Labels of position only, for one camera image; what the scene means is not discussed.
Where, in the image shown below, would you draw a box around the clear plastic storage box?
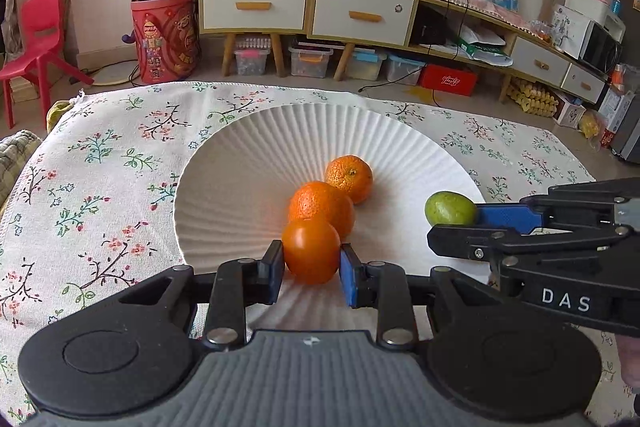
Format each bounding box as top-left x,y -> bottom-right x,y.
288,46 -> 333,79
346,49 -> 387,82
234,36 -> 272,76
385,54 -> 426,86

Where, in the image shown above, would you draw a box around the orange tomato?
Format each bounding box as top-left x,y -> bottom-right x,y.
281,217 -> 342,286

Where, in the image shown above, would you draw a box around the black box device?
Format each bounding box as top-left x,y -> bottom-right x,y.
414,4 -> 462,46

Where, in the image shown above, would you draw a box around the red plastic chair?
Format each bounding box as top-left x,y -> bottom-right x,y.
0,0 -> 96,115

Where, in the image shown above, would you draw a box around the long wooden low cabinet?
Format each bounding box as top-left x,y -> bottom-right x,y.
307,0 -> 621,106

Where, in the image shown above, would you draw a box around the small green fruit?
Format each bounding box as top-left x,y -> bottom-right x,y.
424,191 -> 478,226

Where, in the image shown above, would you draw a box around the floral tablecloth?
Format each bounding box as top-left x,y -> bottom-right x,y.
0,81 -> 640,427

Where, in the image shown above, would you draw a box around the white paper bags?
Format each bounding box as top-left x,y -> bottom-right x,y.
452,24 -> 516,68

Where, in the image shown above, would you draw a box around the person's right hand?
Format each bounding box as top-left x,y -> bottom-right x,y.
618,336 -> 640,395

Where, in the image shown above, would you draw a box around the white carton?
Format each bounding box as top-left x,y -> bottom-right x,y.
564,0 -> 613,24

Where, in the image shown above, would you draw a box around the dark grey appliance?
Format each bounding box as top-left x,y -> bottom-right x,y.
610,91 -> 640,164

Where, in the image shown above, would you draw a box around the red cardboard box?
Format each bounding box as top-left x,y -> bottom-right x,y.
418,64 -> 478,96

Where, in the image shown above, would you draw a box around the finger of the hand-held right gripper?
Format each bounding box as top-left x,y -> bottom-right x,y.
474,178 -> 640,238
427,223 -> 632,266

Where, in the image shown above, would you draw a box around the yellow bag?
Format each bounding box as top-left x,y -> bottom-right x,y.
579,111 -> 606,139

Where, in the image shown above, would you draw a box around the checked cushion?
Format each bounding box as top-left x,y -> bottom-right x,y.
0,130 -> 43,208

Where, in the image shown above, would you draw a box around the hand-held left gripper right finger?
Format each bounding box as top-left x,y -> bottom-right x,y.
339,243 -> 506,350

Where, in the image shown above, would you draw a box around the yellow egg tray stack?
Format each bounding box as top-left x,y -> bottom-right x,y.
506,78 -> 560,118

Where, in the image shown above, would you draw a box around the white ribbed plate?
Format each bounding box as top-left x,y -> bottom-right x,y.
174,104 -> 493,344

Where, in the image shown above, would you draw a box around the round floor board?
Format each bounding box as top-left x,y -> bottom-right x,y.
91,61 -> 141,86

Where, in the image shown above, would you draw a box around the small white printed box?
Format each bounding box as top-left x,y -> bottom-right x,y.
552,92 -> 586,128

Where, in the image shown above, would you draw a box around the black cable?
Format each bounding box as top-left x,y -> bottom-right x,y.
357,0 -> 473,96

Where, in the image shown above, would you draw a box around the white microwave oven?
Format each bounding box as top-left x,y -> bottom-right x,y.
552,4 -> 626,72

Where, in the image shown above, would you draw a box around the orange mandarin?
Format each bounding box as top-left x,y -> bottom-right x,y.
288,181 -> 356,242
325,155 -> 374,206

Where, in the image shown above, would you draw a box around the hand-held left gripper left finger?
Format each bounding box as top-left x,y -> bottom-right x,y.
102,239 -> 285,350

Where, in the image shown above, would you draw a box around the white drawer with orange handle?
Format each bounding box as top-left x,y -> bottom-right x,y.
202,0 -> 307,32
312,0 -> 416,46
561,64 -> 608,104
511,37 -> 571,80

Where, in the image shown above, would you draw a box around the red printed bucket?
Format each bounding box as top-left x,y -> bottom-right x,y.
131,0 -> 201,84

